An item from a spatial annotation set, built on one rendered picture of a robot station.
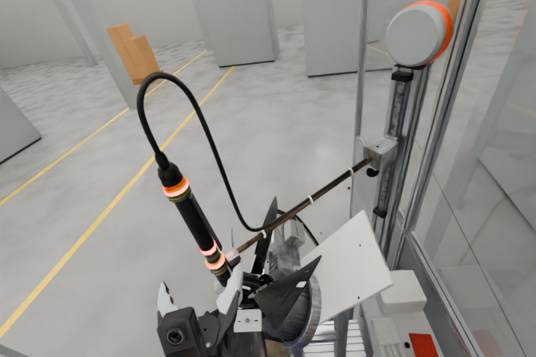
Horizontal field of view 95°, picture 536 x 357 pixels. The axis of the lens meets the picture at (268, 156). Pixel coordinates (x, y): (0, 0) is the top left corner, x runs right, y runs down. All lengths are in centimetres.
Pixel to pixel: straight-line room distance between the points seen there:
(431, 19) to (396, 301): 99
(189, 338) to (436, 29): 80
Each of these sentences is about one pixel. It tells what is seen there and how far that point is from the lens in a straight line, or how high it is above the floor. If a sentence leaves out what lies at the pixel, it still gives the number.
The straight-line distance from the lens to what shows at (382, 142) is 91.
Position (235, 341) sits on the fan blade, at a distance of 96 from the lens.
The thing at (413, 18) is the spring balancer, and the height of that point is 193.
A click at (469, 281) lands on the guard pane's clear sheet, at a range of 109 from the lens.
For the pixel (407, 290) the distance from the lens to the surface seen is 127.
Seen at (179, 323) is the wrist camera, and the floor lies 174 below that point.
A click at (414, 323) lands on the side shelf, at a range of 134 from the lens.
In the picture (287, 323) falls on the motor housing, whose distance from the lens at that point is 101.
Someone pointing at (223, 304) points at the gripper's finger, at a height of 166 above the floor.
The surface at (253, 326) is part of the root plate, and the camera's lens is 96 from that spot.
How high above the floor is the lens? 208
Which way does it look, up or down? 36 degrees down
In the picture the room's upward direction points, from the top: 11 degrees counter-clockwise
